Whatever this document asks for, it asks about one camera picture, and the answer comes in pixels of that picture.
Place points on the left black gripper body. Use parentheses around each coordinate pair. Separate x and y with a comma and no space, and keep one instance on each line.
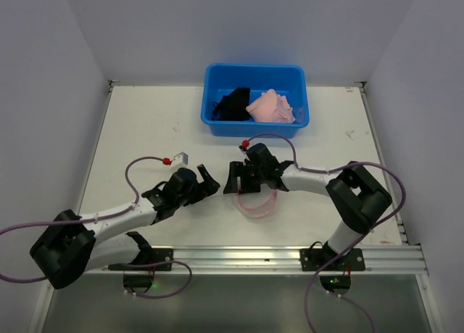
(201,187)

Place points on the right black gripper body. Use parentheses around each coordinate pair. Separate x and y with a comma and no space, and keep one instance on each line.
(243,177)

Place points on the white mesh laundry bag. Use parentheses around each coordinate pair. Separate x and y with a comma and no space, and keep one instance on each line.
(252,209)

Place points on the pink bra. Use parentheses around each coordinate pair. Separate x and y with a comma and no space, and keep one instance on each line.
(271,107)

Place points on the black bra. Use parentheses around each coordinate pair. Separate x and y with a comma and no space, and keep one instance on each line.
(233,107)

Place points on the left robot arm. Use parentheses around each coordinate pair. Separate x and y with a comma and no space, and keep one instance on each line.
(69,247)

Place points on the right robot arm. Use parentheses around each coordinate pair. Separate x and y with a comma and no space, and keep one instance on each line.
(357,196)

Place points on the blue plastic tub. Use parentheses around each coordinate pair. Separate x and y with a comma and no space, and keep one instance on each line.
(221,79)

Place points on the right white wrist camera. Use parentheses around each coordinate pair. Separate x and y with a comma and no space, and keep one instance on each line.
(246,149)

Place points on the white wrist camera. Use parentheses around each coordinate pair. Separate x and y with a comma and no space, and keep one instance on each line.
(180,159)
(246,149)

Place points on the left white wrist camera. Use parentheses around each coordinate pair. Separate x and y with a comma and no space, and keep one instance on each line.
(180,159)

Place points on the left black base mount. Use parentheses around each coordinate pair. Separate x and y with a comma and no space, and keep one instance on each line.
(139,275)

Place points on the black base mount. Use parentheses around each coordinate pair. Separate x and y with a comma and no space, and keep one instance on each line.
(139,275)
(326,264)

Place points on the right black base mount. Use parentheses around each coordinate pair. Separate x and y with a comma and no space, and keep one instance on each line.
(326,264)

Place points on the aluminium mounting rail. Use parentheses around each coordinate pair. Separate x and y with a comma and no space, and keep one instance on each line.
(286,260)

